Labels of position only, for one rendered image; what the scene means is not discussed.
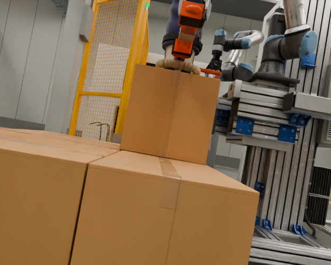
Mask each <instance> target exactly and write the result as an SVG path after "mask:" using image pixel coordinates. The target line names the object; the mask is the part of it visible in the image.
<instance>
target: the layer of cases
mask: <svg viewBox="0 0 331 265"><path fill-rule="evenodd" d="M259 197H260V193H259V192H258V191H256V190H254V189H252V188H250V187H248V186H246V185H244V184H242V183H240V182H238V181H236V180H234V179H232V178H231V177H229V176H227V175H225V174H223V173H221V172H219V171H217V170H215V169H213V168H211V167H209V166H207V165H202V164H196V163H192V162H187V161H181V160H175V159H170V158H164V157H158V156H153V155H147V154H142V153H138V152H132V151H126V150H121V149H120V144H117V143H112V142H107V141H101V140H95V139H89V138H83V137H77V136H71V135H65V134H59V133H56V132H50V131H44V130H28V129H12V128H0V265H248V263H249V257H250V251H251V245H252V238H253V232H254V226H255V219H256V213H257V207H258V201H259Z"/></svg>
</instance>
